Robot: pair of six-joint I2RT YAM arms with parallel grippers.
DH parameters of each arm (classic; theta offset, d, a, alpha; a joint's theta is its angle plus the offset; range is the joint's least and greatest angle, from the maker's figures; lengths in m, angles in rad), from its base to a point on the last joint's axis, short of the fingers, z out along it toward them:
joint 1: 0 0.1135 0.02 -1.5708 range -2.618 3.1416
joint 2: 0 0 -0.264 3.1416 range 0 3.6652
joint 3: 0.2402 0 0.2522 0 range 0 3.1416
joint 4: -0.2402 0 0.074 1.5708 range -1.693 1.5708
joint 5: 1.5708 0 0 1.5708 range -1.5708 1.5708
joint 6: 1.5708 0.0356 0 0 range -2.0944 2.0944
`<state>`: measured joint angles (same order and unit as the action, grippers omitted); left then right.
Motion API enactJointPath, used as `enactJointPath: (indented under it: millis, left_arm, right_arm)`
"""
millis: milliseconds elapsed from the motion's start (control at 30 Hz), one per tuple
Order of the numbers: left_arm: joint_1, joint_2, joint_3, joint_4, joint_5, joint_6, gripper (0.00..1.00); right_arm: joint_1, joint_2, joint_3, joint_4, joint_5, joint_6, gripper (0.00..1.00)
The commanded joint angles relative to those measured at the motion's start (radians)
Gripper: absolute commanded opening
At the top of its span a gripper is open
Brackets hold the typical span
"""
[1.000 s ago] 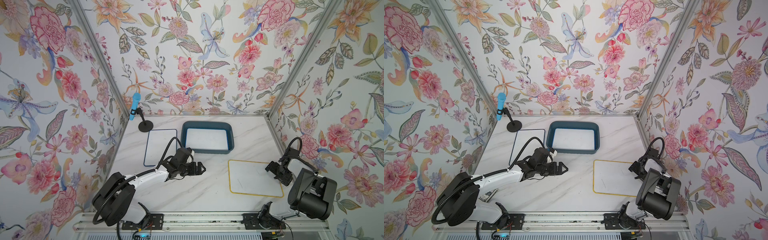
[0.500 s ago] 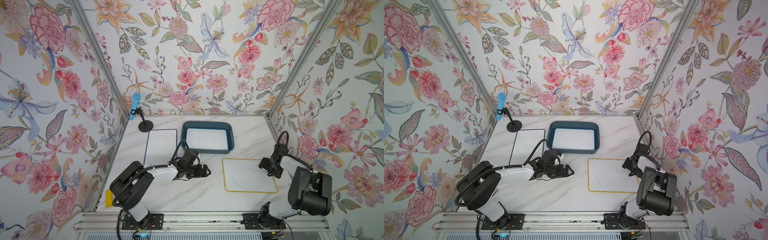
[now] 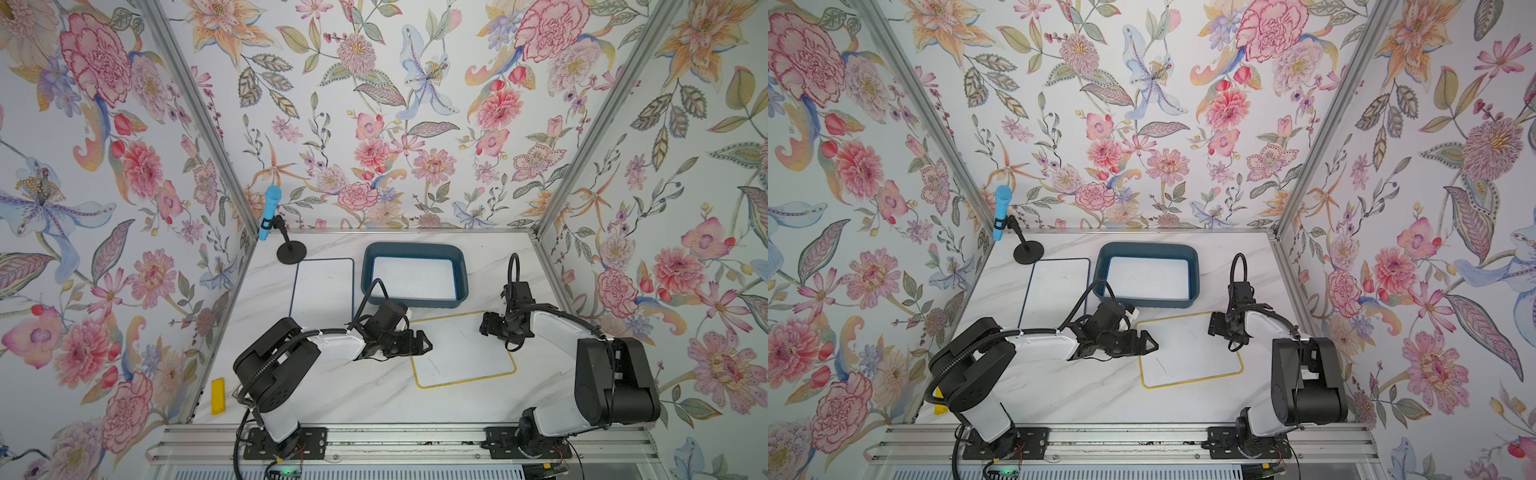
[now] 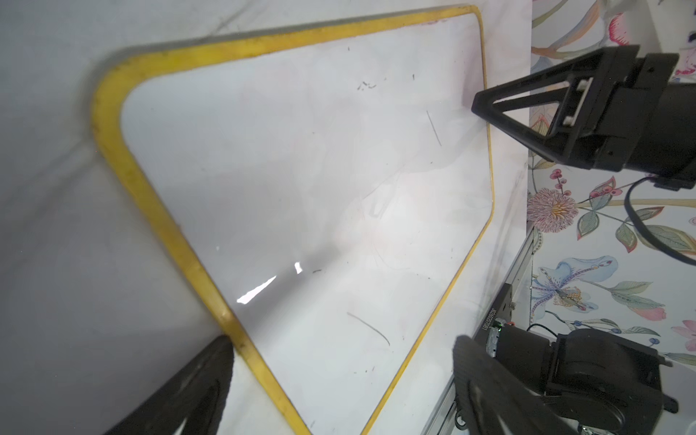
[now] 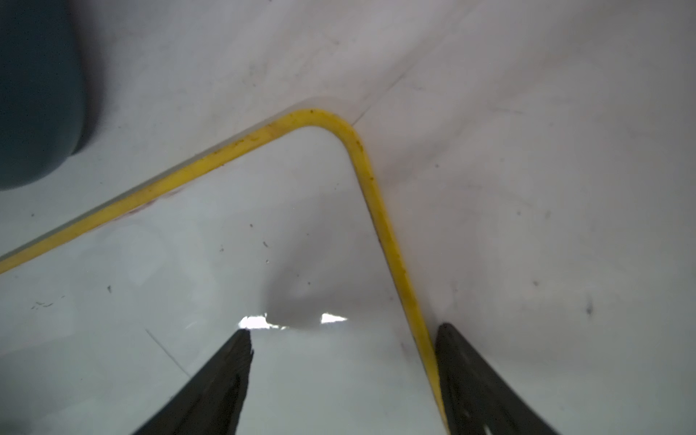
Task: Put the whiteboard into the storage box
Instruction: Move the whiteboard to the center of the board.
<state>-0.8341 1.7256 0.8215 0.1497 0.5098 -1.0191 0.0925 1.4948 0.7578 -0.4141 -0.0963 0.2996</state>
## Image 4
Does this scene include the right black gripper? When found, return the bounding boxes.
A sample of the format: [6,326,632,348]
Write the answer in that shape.
[471,45,695,190]

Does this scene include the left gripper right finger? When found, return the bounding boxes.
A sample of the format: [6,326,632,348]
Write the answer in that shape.
[452,335,575,434]

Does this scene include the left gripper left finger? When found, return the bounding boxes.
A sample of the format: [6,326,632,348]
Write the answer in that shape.
[107,335,235,434]

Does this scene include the yellow framed whiteboard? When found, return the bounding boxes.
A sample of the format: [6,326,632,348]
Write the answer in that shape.
[92,5,496,434]

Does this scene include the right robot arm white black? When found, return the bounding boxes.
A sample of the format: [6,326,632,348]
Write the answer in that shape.
[472,45,695,434]

